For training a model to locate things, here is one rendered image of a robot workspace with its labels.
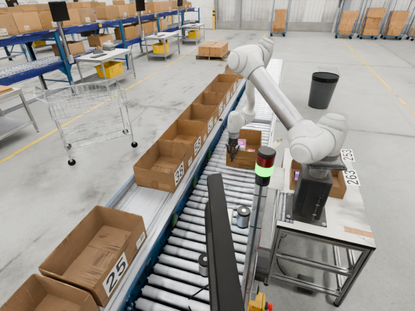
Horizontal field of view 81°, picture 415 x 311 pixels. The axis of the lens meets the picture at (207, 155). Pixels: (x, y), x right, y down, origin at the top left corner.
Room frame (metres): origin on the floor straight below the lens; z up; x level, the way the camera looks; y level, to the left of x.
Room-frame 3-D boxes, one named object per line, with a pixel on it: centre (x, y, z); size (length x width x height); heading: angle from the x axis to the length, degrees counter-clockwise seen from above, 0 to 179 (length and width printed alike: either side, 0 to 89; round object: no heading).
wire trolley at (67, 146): (3.22, 1.69, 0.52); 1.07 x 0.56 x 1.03; 121
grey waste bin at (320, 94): (4.85, -2.36, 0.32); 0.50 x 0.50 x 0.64
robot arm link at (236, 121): (1.70, -0.22, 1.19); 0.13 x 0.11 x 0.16; 135
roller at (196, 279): (0.71, 0.07, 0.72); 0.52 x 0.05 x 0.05; 73
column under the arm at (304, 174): (1.20, -0.68, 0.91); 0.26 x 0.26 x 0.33; 72
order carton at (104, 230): (0.74, 0.54, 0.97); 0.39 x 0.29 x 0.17; 163
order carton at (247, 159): (1.89, -0.34, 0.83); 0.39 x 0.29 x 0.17; 168
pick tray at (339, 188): (1.48, -0.85, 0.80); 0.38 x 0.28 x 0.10; 73
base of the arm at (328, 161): (1.21, -0.69, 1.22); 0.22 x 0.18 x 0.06; 173
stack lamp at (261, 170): (0.56, -0.16, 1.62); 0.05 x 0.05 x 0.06
